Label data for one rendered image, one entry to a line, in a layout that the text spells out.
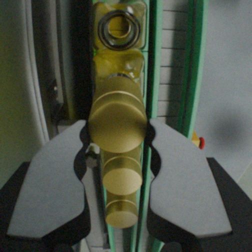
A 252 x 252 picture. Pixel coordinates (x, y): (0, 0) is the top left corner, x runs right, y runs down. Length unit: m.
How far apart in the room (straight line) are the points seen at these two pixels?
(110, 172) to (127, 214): 0.06
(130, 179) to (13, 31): 0.21
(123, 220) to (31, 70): 0.23
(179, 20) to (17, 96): 0.31
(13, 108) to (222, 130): 0.62
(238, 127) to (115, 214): 0.60
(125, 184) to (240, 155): 0.69
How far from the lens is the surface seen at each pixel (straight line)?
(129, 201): 0.22
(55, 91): 0.49
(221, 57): 0.61
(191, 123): 0.39
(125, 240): 0.87
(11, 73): 0.25
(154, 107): 0.36
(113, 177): 0.17
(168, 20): 0.41
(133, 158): 0.18
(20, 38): 0.28
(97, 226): 0.78
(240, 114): 0.72
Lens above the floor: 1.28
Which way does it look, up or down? 60 degrees down
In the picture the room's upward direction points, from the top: 176 degrees clockwise
